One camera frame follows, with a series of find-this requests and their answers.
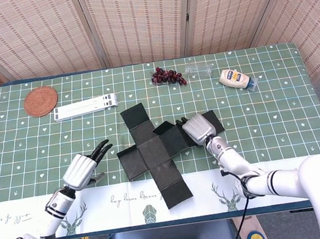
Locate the mayonnaise squeeze bottle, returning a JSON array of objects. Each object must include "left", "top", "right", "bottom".
[{"left": 217, "top": 65, "right": 259, "bottom": 96}]

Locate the white folding laptop stand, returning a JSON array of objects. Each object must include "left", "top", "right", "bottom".
[{"left": 51, "top": 92, "right": 120, "bottom": 123}]

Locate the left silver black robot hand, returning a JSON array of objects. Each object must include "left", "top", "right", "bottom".
[{"left": 58, "top": 138, "right": 119, "bottom": 193}]

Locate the black bar under table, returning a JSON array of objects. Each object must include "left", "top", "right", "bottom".
[{"left": 289, "top": 207, "right": 314, "bottom": 215}]

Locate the clear plastic cup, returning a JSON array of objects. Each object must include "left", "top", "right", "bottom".
[{"left": 184, "top": 61, "right": 214, "bottom": 81}]

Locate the green checked deer tablecloth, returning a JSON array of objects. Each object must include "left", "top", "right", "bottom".
[{"left": 0, "top": 39, "right": 320, "bottom": 239}]

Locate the round woven rattan coaster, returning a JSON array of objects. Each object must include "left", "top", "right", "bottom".
[{"left": 21, "top": 84, "right": 60, "bottom": 118}]

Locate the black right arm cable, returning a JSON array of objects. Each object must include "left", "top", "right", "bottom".
[{"left": 219, "top": 164, "right": 258, "bottom": 239}]

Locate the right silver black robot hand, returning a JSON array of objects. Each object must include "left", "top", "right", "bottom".
[{"left": 174, "top": 111, "right": 219, "bottom": 149}]

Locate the bunch of dark red grapes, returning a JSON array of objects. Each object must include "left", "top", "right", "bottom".
[{"left": 149, "top": 63, "right": 188, "bottom": 89}]

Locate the wooden board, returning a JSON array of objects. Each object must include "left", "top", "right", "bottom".
[{"left": 232, "top": 213, "right": 271, "bottom": 239}]

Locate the black foldable cardboard box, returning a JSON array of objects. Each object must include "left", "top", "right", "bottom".
[{"left": 110, "top": 93, "right": 236, "bottom": 216}]

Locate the woven bamboo screen panel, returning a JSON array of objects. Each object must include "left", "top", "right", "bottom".
[
  {"left": 75, "top": 0, "right": 202, "bottom": 72},
  {"left": 176, "top": 0, "right": 305, "bottom": 58},
  {"left": 0, "top": 0, "right": 107, "bottom": 84},
  {"left": 246, "top": 0, "right": 320, "bottom": 89}
]

